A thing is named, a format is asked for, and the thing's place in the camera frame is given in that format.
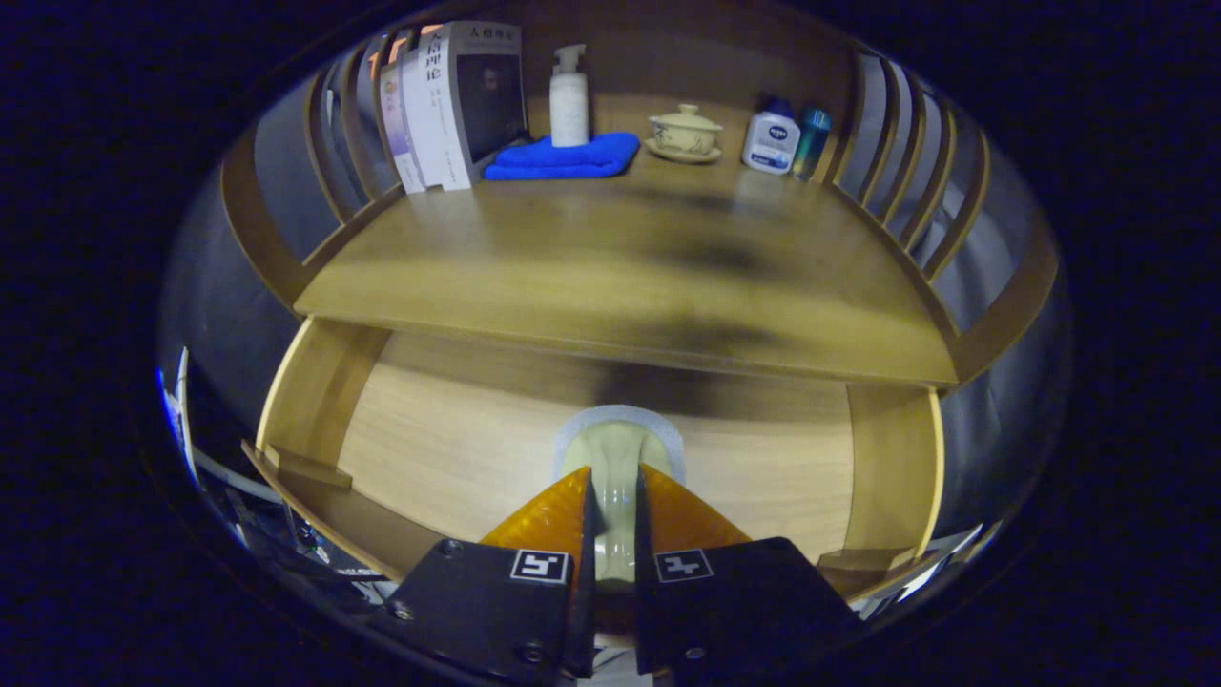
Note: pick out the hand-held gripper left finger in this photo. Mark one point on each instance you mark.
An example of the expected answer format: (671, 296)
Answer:
(584, 611)

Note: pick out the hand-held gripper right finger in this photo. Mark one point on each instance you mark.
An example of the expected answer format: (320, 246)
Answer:
(645, 620)

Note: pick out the wooden drawer with black knob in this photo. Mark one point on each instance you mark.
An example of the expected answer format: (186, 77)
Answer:
(458, 448)

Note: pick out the teal slim bottle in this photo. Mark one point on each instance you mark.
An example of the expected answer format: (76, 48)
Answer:
(811, 138)

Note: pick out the thin pale purple book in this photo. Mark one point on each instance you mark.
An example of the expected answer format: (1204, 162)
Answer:
(396, 124)

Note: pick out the wooden countertop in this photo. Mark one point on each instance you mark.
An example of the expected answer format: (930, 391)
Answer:
(534, 267)

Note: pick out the white pump bottle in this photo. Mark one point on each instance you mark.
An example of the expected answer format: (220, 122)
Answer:
(569, 110)

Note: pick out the beige lidded ceramic teacup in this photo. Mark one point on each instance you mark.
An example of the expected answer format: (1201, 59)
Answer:
(685, 134)

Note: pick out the thick white book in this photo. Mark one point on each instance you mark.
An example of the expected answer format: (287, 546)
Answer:
(434, 124)

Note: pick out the blue folded towel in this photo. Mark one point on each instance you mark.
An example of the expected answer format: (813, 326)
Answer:
(572, 160)

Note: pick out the white lotion bottle blue cap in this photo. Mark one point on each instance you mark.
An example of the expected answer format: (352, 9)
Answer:
(771, 141)

